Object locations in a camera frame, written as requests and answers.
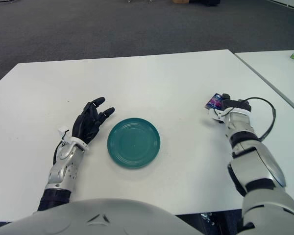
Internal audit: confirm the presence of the white right wrist sensor box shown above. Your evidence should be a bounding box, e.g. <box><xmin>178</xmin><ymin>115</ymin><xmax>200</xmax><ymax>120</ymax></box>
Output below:
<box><xmin>209</xmin><ymin>109</ymin><xmax>226</xmax><ymax>122</ymax></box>

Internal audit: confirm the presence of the purple blue gum pack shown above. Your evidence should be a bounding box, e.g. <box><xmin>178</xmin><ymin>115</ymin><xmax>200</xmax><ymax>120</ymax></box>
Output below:
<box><xmin>205</xmin><ymin>93</ymin><xmax>223</xmax><ymax>110</ymax></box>

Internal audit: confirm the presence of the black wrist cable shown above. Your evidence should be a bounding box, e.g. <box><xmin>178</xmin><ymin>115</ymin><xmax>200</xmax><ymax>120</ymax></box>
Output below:
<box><xmin>52</xmin><ymin>143</ymin><xmax>64</xmax><ymax>166</ymax></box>
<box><xmin>245</xmin><ymin>97</ymin><xmax>277</xmax><ymax>141</ymax></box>

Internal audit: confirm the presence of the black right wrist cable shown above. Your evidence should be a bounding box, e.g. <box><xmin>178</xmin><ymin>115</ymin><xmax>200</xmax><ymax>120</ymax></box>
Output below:
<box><xmin>245</xmin><ymin>97</ymin><xmax>277</xmax><ymax>141</ymax></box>

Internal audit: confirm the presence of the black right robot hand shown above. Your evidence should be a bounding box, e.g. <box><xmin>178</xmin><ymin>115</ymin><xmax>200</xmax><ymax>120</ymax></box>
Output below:
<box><xmin>221</xmin><ymin>93</ymin><xmax>251</xmax><ymax>112</ymax></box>

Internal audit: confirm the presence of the grey robot torso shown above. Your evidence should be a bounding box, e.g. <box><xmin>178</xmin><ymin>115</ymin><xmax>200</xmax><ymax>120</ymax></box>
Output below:
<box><xmin>0</xmin><ymin>198</ymin><xmax>204</xmax><ymax>235</ymax></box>

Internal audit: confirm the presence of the white wrist sensor box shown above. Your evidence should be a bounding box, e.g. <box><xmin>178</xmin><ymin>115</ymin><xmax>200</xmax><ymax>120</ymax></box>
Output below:
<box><xmin>57</xmin><ymin>126</ymin><xmax>69</xmax><ymax>141</ymax></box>
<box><xmin>209</xmin><ymin>109</ymin><xmax>226</xmax><ymax>122</ymax></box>

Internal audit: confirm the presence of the dark background furniture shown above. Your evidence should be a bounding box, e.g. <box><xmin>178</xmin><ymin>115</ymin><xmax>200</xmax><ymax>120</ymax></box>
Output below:
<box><xmin>190</xmin><ymin>0</ymin><xmax>221</xmax><ymax>7</ymax></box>

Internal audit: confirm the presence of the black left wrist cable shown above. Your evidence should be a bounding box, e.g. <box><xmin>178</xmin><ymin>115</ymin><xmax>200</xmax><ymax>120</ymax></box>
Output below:
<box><xmin>52</xmin><ymin>143</ymin><xmax>64</xmax><ymax>166</ymax></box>

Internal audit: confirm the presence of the white left wrist sensor box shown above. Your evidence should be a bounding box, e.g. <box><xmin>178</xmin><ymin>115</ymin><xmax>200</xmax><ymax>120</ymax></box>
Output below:
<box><xmin>57</xmin><ymin>126</ymin><xmax>69</xmax><ymax>141</ymax></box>

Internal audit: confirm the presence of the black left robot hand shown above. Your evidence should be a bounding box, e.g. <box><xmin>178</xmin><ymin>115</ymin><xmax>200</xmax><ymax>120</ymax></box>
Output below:
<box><xmin>72</xmin><ymin>97</ymin><xmax>116</xmax><ymax>145</ymax></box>

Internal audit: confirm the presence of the teal round plate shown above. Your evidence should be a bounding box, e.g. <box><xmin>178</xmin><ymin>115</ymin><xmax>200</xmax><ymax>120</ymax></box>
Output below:
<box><xmin>107</xmin><ymin>117</ymin><xmax>161</xmax><ymax>169</ymax></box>

